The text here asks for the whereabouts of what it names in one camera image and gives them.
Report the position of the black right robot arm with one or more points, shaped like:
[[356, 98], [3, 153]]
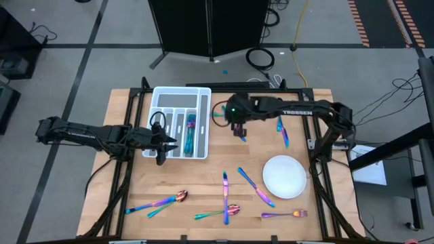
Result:
[[298, 110]]

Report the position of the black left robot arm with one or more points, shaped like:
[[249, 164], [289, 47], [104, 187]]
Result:
[[78, 133]]

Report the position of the red round object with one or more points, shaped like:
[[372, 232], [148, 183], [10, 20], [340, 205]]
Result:
[[412, 242]]

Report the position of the black box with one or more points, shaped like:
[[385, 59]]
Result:
[[8, 108]]

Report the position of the white paper sheet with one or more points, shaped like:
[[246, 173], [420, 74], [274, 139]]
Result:
[[371, 169]]

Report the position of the black metal table frame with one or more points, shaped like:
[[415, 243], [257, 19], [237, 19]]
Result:
[[190, 90]]

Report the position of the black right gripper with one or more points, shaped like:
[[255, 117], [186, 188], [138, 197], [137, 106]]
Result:
[[239, 110]]

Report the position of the black metal side stand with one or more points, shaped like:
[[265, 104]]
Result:
[[400, 144]]

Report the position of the black cabinet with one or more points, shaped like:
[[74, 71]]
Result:
[[13, 40]]

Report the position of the white plastic cutlery tray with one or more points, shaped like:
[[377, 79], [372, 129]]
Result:
[[176, 101]]

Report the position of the white round plate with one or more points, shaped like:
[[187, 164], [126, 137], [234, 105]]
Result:
[[285, 176]]

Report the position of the black folding divider panel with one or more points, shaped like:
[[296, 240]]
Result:
[[183, 27]]

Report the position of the long black bar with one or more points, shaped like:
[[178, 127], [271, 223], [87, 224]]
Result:
[[227, 84]]

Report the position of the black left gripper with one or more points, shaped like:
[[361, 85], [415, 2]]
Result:
[[144, 140]]

